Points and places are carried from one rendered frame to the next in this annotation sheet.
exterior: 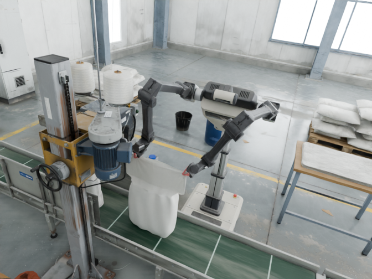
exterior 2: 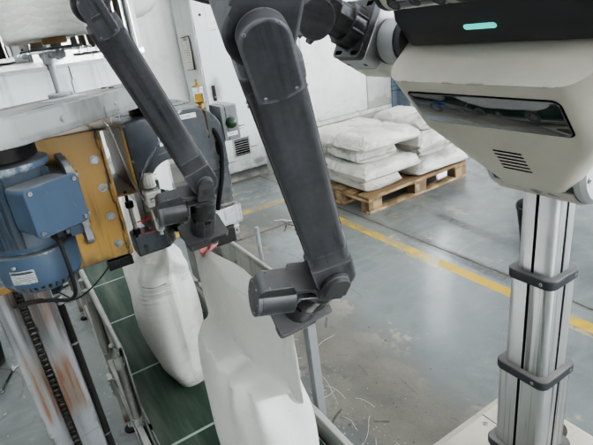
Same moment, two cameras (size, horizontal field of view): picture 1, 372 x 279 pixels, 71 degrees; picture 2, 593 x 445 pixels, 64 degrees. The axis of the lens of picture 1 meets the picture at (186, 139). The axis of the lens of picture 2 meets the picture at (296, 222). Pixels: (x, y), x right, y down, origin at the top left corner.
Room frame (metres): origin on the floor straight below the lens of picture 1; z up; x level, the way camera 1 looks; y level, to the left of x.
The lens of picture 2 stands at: (0.92, -0.52, 1.50)
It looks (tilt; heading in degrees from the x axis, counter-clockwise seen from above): 23 degrees down; 40
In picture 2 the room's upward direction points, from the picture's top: 8 degrees counter-clockwise
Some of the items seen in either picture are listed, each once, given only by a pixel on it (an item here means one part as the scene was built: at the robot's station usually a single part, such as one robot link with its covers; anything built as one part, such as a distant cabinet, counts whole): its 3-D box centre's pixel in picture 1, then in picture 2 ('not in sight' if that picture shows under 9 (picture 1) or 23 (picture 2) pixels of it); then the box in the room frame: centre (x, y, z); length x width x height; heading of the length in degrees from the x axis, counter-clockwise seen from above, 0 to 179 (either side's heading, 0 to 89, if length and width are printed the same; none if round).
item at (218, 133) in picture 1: (219, 123); not in sight; (3.70, -0.50, 0.32); 0.51 x 0.48 x 0.65; 160
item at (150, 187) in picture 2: not in sight; (156, 204); (1.54, 0.44, 1.14); 0.05 x 0.04 x 0.16; 160
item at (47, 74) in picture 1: (72, 192); (33, 321); (1.28, 0.70, 0.88); 0.12 x 0.11 x 1.74; 160
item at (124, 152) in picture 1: (124, 154); (50, 209); (1.27, 0.35, 1.25); 0.10 x 0.08 x 0.12; 5
